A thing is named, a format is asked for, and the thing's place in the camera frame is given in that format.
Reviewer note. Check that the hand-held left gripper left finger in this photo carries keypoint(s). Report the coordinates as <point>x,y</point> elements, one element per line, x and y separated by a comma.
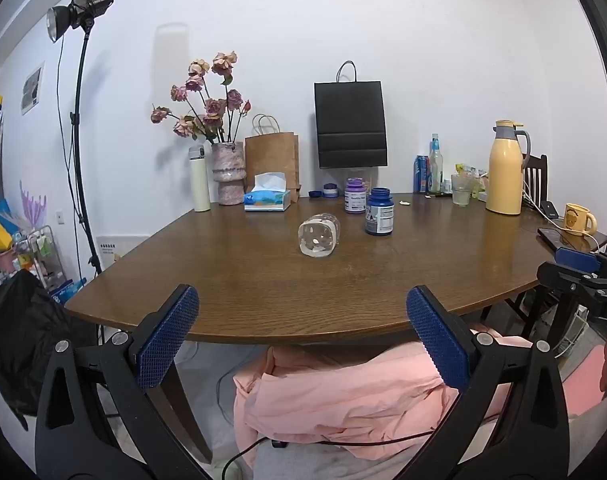
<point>168,335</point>

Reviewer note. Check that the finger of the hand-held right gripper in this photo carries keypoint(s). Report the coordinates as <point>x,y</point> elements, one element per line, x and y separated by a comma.
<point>576,260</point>
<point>558,275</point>

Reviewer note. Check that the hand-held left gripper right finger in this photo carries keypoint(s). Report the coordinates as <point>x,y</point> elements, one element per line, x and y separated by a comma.
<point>436,340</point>

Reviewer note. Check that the black smartphone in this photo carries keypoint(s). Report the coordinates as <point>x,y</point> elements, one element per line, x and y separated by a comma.
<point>553,238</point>

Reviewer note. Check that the yellow mug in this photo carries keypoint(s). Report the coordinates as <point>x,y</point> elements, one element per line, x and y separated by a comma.
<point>576,219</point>

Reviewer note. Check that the dark wooden chair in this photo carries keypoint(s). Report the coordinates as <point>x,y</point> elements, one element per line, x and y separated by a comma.
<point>537,175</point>

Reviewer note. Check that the white sign board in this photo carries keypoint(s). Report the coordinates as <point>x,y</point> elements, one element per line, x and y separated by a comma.
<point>118,250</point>

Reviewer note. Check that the pink cloth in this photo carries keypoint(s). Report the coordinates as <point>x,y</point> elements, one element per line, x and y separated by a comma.
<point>343,395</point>

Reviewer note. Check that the yellow thermos jug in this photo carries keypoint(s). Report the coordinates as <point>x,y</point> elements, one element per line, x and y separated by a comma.
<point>506,170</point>

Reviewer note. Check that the clear glass tumbler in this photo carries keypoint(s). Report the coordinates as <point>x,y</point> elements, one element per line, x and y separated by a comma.
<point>461,192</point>

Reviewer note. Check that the snack packets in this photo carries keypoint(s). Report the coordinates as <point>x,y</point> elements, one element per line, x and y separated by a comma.
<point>473,172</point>

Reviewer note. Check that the blue supplement bottle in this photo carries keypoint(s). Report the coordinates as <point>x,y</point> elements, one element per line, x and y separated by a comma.
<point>380,214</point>

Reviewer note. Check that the black plastic bag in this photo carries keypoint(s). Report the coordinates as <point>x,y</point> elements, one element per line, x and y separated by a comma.
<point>23,340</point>

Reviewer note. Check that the white thermos bottle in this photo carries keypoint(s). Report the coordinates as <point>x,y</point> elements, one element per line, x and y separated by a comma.
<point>200,182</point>

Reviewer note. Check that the purple supplement bottle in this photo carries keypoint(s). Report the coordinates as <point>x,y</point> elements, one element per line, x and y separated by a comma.
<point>354,199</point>

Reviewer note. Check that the clear glass bottle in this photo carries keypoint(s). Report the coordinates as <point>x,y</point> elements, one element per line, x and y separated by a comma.
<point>436,165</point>

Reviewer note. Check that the blue drink can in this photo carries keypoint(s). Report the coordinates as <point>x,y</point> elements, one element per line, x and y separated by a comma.
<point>420,174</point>

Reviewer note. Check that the blue tissue box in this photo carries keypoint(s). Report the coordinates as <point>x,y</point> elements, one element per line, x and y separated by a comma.
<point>266,200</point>

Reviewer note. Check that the pink stone vase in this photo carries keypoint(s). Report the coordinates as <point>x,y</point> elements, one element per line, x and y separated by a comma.
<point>228,172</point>

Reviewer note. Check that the small jar with blue lid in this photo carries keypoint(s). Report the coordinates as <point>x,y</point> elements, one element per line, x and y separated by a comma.
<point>330,190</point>

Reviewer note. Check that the purple plastic hanger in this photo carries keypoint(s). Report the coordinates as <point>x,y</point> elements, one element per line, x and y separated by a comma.
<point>33,205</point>

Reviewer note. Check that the brown paper bag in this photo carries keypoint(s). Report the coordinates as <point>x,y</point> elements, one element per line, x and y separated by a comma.
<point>271,155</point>

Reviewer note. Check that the dried pink rose bouquet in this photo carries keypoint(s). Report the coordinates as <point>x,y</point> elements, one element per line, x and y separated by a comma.
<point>208,107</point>

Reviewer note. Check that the black paper bag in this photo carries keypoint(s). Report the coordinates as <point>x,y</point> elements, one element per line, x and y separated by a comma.
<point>351,125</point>

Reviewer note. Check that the black studio light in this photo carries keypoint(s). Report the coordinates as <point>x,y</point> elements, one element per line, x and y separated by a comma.
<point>81,7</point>

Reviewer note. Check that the framed wall picture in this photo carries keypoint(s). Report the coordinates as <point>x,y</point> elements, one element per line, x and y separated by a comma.
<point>32,87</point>

